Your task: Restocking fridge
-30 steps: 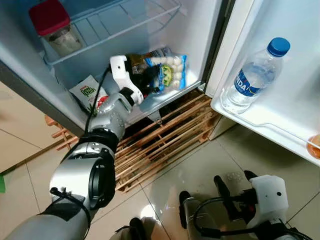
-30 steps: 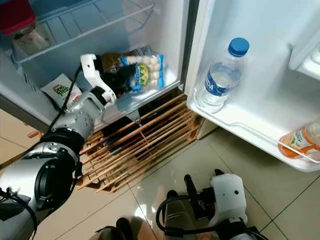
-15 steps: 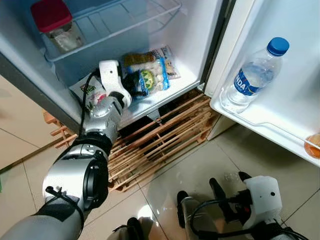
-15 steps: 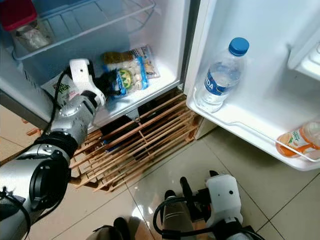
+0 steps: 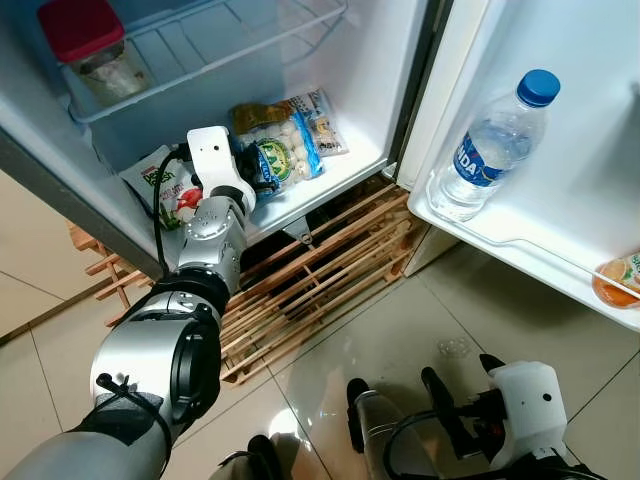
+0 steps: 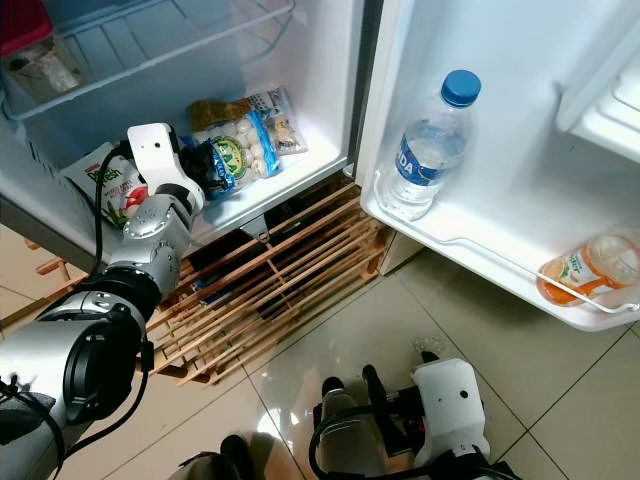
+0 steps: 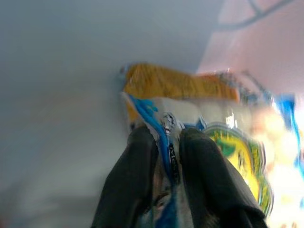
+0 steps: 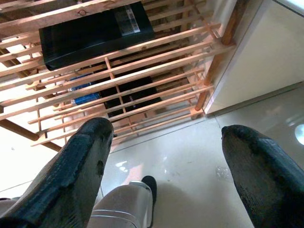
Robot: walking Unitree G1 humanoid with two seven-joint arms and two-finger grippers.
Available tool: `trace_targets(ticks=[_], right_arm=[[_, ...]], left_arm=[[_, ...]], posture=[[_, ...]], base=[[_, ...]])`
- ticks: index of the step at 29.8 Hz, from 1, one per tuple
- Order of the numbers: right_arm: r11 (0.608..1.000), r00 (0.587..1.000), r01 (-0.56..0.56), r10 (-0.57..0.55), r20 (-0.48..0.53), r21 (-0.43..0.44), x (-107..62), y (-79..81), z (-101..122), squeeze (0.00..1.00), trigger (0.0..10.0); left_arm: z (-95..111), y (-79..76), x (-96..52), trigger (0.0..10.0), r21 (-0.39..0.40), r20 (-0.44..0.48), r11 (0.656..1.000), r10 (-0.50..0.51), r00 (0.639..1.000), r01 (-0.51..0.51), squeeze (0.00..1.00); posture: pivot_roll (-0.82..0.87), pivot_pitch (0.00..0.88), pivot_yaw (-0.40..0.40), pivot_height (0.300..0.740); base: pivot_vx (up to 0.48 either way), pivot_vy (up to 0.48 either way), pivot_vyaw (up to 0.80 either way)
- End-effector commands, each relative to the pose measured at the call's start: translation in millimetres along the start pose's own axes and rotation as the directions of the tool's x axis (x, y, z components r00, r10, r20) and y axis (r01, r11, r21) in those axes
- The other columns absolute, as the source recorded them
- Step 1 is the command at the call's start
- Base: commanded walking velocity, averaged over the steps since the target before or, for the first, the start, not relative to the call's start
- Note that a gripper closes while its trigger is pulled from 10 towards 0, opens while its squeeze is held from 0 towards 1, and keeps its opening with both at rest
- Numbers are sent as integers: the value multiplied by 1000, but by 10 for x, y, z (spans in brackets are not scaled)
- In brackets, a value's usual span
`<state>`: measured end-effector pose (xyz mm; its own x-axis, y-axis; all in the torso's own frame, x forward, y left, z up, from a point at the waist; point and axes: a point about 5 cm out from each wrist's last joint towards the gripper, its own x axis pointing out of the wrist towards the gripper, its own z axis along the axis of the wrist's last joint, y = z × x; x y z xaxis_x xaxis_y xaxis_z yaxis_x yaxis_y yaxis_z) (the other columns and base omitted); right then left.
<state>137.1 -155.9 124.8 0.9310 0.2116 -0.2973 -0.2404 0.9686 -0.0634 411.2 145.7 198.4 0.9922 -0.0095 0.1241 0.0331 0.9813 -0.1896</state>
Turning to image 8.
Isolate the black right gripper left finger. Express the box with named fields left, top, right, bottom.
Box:
left=0, top=117, right=114, bottom=228

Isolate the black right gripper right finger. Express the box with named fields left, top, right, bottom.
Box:
left=220, top=124, right=304, bottom=228

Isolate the grey robot leg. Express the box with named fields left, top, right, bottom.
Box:
left=89, top=175, right=158, bottom=228

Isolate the blue cardboard box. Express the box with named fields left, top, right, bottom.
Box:
left=68, top=73, right=102, bottom=106

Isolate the small black box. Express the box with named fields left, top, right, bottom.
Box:
left=94, top=66, right=162, bottom=119

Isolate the white counter cabinet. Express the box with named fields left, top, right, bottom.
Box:
left=204, top=0, right=304, bottom=117

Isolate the large black cardboard box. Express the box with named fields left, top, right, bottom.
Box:
left=38, top=1, right=155, bottom=71

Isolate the wooden wine rack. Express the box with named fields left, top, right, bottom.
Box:
left=0, top=0, right=240, bottom=152

